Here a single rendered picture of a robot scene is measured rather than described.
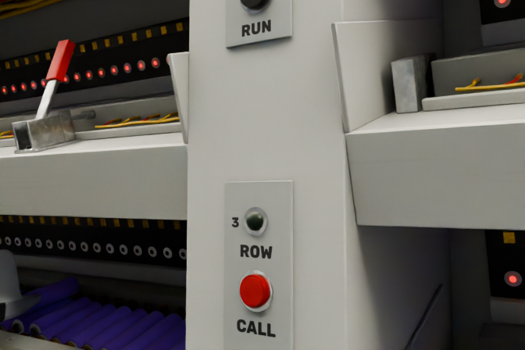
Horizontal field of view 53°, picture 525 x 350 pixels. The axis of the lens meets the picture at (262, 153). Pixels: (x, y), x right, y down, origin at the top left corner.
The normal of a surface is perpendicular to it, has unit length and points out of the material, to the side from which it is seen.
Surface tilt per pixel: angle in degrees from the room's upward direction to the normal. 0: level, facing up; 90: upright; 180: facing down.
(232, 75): 90
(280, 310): 90
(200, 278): 90
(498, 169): 107
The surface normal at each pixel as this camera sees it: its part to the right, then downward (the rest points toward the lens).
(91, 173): -0.51, 0.22
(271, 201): -0.54, -0.07
